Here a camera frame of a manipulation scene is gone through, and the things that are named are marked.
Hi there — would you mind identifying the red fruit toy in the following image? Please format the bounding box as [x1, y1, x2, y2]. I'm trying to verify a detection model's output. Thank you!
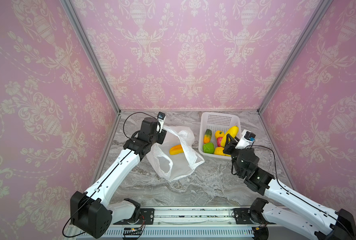
[217, 137, 223, 147]

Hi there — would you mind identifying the yellow banana toy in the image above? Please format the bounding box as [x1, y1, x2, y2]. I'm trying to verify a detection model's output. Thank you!
[221, 126, 239, 147]

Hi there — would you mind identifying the yellow bell pepper toy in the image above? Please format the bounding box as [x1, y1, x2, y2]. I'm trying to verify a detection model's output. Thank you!
[215, 131, 225, 140]

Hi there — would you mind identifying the green pepper toy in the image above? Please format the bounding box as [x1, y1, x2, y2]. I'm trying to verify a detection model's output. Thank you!
[203, 142, 215, 154]

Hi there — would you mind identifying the green yellow mango toy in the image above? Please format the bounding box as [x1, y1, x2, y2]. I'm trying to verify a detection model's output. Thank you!
[204, 129, 213, 144]

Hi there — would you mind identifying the white perforated plastic basket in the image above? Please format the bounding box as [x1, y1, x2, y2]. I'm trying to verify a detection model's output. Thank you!
[199, 112, 242, 161]

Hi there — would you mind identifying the white plastic bag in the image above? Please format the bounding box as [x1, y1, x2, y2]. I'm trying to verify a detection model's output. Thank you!
[146, 126, 205, 182]

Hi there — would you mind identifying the yellow lemon toy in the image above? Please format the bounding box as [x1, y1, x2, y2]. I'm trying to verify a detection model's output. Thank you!
[214, 147, 230, 157]

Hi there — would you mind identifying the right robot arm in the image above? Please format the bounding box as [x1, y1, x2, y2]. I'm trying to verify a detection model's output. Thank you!
[223, 131, 356, 240]

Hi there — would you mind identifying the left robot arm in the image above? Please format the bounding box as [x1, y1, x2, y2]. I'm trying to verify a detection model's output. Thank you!
[69, 112, 166, 239]

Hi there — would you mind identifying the white vent grille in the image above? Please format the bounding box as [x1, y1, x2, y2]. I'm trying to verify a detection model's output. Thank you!
[105, 226, 255, 239]

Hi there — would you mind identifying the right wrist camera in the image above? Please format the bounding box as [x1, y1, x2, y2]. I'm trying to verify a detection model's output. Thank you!
[236, 130, 256, 150]

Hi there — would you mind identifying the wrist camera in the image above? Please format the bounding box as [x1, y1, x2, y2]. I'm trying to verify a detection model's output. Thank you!
[157, 112, 166, 133]
[236, 130, 256, 150]

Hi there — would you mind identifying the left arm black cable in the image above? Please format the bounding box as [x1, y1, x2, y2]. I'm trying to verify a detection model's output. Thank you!
[62, 111, 159, 238]

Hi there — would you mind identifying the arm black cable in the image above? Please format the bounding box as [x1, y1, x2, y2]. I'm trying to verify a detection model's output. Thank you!
[251, 145, 347, 240]
[62, 111, 159, 238]

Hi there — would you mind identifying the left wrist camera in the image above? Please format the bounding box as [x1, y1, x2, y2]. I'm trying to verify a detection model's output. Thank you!
[157, 112, 166, 133]

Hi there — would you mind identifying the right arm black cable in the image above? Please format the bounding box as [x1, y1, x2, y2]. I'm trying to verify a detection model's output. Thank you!
[251, 145, 347, 240]

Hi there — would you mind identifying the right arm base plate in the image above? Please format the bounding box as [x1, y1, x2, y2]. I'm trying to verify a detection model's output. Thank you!
[232, 208, 274, 225]

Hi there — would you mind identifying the aluminium front rail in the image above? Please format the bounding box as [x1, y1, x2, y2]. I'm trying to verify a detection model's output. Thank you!
[66, 205, 321, 227]

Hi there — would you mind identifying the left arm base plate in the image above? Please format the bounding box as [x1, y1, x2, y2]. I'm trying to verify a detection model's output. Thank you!
[113, 208, 155, 225]

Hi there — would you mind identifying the left aluminium corner post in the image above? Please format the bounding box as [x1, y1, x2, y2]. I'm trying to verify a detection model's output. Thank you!
[59, 0, 121, 115]

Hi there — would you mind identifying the aluminium corner post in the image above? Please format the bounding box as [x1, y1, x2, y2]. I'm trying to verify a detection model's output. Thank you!
[59, 0, 121, 115]
[257, 0, 335, 115]

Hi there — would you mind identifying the right aluminium corner post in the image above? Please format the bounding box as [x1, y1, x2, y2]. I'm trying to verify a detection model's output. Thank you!
[257, 0, 335, 115]

